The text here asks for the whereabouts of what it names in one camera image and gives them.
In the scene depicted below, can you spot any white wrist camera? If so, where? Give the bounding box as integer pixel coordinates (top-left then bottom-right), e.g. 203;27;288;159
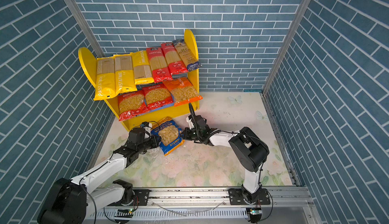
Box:
140;122;153;130
186;116;195;129

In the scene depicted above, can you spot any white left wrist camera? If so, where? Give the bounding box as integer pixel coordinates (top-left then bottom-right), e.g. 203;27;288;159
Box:
140;122;153;130

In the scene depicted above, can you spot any floral table mat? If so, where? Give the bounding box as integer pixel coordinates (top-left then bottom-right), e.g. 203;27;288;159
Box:
102;92;292;188

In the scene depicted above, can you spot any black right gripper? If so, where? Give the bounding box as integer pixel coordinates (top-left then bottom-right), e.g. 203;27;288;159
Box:
179;126;203;141

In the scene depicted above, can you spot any orange macaroni bag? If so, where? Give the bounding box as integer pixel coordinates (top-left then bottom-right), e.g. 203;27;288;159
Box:
163;77;203;107

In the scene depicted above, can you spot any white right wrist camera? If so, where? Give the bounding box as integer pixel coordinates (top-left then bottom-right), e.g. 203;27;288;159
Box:
186;116;195;129

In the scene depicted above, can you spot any red labelled spaghetti bag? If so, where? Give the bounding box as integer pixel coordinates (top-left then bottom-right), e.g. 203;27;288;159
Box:
146;47;173;83

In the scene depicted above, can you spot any dark labelled spaghetti bag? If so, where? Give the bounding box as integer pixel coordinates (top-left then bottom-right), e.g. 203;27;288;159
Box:
173;39;201;72

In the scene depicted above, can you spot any red fusilli bag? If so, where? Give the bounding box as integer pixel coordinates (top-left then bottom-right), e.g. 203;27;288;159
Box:
142;84;174;110

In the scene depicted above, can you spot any red macaroni bag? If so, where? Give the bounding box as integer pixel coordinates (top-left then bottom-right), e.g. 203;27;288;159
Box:
118;90;149;121

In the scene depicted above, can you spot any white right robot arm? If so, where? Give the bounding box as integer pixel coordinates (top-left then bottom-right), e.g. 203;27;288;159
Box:
181;103;269;204

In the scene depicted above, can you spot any blue shell pasta bag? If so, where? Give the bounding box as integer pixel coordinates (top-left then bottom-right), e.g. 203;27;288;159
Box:
151;117;184;156

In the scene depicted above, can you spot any yellow Pastatime spaghetti bag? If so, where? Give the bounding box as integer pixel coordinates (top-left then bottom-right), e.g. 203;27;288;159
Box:
114;55;137;95
94;58;116;100

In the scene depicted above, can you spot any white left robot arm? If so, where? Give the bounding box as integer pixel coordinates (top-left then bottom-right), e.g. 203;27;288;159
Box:
37;127;161;224

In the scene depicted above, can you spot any metal base rail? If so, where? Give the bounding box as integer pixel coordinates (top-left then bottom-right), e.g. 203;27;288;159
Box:
84;186;321;224

